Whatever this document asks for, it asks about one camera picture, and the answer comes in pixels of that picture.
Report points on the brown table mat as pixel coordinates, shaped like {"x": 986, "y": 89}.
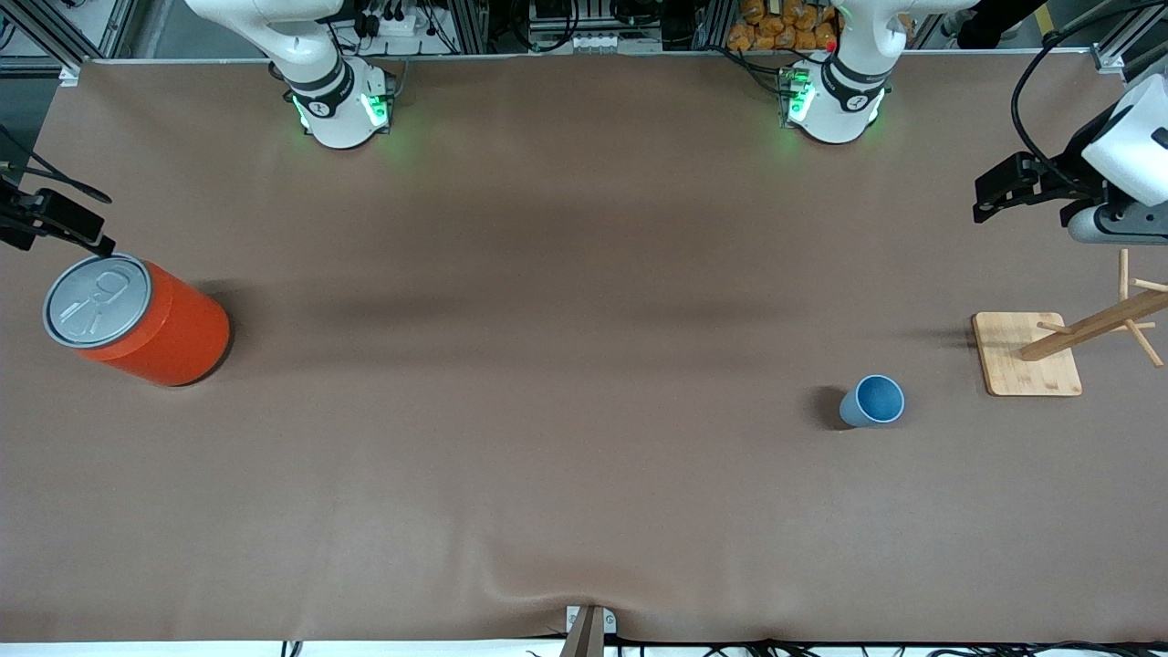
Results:
{"x": 547, "y": 411}

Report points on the wooden mug tree stand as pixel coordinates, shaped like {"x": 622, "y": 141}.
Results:
{"x": 1031, "y": 356}

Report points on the white power strip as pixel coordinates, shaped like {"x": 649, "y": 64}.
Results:
{"x": 392, "y": 25}

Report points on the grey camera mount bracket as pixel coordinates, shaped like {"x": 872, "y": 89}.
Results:
{"x": 590, "y": 622}

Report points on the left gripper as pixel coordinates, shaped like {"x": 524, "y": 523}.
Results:
{"x": 1069, "y": 169}

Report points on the orange can with grey lid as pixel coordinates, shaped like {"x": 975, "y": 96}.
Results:
{"x": 151, "y": 328}

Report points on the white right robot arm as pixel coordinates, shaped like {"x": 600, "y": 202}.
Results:
{"x": 333, "y": 100}

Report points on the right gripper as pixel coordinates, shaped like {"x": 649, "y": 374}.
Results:
{"x": 13, "y": 222}

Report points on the bag of orange snacks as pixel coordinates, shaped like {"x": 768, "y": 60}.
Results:
{"x": 785, "y": 27}

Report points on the aluminium frame profile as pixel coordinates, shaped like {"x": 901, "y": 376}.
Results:
{"x": 55, "y": 36}
{"x": 1118, "y": 46}

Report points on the blue plastic cup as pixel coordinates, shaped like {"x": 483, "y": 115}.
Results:
{"x": 874, "y": 403}

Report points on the white terminal block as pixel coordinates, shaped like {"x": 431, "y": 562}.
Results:
{"x": 595, "y": 42}

